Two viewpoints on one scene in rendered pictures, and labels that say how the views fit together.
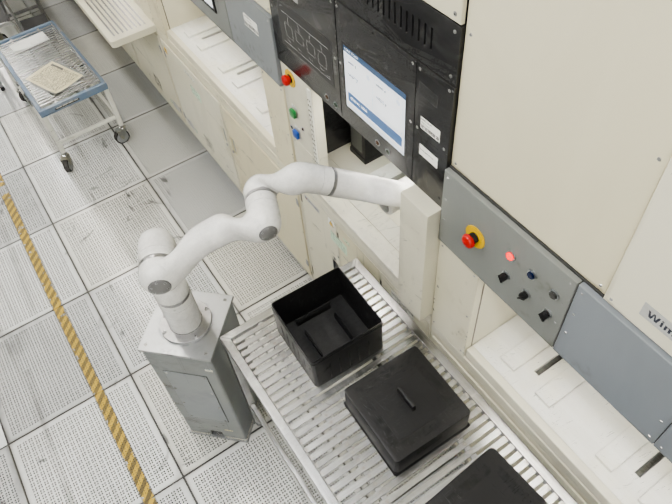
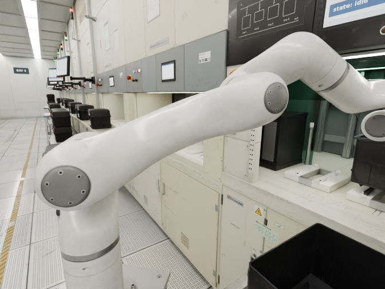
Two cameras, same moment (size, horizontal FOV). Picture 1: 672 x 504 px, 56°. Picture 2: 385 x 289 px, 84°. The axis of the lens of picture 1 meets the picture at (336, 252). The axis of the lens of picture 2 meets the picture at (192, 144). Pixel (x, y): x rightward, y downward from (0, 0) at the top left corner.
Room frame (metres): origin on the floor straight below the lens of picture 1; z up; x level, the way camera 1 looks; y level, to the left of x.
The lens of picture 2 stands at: (0.84, 0.38, 1.27)
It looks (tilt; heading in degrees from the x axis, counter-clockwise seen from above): 13 degrees down; 355
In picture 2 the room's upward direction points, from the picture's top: straight up
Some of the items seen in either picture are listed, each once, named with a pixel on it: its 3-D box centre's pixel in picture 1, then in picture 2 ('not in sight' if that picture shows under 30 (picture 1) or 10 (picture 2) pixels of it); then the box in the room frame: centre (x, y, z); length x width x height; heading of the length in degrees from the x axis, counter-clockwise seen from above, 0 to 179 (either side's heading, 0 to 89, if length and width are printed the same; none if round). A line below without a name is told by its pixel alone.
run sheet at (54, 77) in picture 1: (53, 76); not in sight; (3.32, 1.59, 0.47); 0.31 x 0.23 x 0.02; 51
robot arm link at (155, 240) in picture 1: (162, 265); (89, 186); (1.30, 0.58, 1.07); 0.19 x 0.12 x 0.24; 9
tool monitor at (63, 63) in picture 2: not in sight; (75, 70); (4.30, 1.82, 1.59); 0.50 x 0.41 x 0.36; 119
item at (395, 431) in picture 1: (406, 405); not in sight; (0.83, -0.17, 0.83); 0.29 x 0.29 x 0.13; 28
